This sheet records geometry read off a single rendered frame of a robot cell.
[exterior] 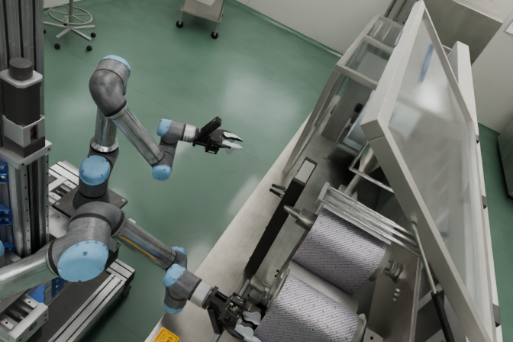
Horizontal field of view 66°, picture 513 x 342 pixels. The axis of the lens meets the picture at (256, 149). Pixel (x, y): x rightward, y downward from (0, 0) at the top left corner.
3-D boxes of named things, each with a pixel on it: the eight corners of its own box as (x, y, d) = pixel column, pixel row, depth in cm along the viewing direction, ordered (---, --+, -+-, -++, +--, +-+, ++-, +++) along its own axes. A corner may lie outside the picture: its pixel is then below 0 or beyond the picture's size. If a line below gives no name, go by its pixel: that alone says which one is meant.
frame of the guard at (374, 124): (403, 7, 152) (422, -2, 148) (455, 127, 165) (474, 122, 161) (330, 137, 62) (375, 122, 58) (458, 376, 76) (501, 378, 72)
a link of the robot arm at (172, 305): (184, 286, 143) (191, 269, 136) (185, 316, 135) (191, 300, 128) (162, 285, 140) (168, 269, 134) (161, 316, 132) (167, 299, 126)
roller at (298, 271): (282, 272, 141) (294, 253, 134) (345, 311, 138) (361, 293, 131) (269, 298, 132) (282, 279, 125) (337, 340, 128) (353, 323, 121)
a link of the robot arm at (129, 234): (67, 195, 119) (171, 261, 150) (59, 224, 111) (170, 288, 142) (96, 179, 116) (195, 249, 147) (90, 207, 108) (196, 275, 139)
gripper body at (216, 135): (219, 143, 177) (192, 136, 174) (224, 130, 171) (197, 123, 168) (217, 155, 172) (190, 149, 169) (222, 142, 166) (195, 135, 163)
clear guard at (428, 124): (420, 8, 146) (421, 8, 146) (468, 122, 158) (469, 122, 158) (375, 129, 63) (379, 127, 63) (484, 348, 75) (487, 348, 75)
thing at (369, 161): (314, 214, 202) (368, 130, 168) (339, 228, 200) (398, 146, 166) (307, 232, 191) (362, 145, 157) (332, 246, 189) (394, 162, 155)
